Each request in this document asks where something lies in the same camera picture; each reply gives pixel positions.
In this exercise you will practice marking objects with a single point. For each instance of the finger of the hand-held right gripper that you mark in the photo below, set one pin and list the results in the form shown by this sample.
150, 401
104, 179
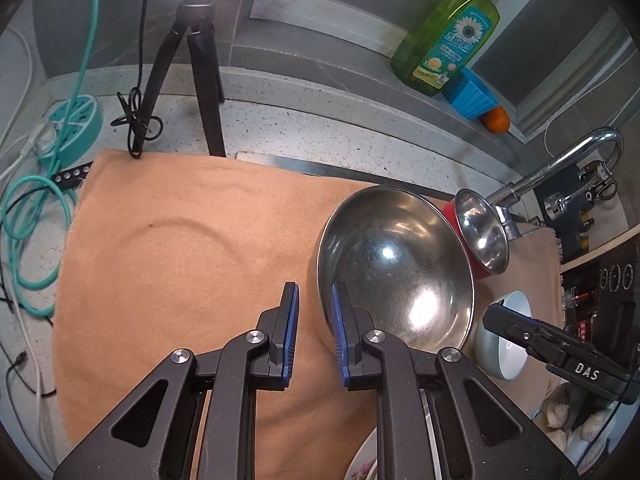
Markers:
520, 330

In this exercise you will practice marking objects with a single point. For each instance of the orange fruit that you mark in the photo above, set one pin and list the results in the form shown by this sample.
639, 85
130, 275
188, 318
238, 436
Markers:
496, 120

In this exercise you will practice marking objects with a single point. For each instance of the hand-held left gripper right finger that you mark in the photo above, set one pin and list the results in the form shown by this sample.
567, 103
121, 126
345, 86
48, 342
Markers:
339, 340

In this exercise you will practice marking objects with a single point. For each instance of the small pale blue bowl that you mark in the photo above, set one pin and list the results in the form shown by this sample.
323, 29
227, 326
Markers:
492, 355

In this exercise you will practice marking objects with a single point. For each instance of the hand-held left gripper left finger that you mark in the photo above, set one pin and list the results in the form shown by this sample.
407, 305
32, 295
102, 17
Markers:
290, 340

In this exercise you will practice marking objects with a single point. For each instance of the dark blue utensil holder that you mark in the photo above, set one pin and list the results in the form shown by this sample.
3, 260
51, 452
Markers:
560, 190

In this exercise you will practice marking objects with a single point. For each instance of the white plate with pink flowers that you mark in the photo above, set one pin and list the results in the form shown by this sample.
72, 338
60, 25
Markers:
365, 460

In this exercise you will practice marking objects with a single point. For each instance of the red steel bowl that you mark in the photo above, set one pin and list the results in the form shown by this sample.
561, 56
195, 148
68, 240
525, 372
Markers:
482, 230

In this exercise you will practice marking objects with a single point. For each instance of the round teal power strip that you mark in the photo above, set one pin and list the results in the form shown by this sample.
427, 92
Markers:
75, 120

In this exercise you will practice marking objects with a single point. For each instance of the black mini tripod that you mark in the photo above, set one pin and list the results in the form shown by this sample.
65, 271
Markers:
200, 50

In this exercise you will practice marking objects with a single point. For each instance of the wooden shelf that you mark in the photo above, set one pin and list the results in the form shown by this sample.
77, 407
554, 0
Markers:
600, 255

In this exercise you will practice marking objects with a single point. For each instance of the blue ribbed cup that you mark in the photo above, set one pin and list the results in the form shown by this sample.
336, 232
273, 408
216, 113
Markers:
470, 97

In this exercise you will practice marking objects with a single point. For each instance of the black studded bar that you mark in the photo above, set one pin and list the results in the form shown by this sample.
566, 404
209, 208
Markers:
72, 174

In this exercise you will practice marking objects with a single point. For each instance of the large steel bowl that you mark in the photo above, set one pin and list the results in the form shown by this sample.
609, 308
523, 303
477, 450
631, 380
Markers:
395, 260

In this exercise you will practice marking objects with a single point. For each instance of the black scissors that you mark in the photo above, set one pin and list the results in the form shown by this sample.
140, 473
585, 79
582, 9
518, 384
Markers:
605, 187

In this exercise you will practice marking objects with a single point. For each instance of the chrome faucet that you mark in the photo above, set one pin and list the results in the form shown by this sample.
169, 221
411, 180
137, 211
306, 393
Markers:
550, 167

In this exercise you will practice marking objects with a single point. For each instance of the orange towel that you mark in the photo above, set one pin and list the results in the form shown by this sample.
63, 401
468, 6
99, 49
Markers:
175, 260

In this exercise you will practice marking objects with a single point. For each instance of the green dish soap bottle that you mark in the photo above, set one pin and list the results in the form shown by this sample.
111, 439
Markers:
445, 45

